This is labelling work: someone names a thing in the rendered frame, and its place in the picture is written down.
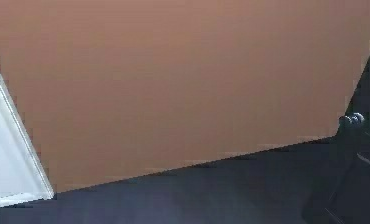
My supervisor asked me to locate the grey round door knob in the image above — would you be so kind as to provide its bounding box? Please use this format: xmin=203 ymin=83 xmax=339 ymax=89
xmin=338 ymin=112 xmax=366 ymax=129

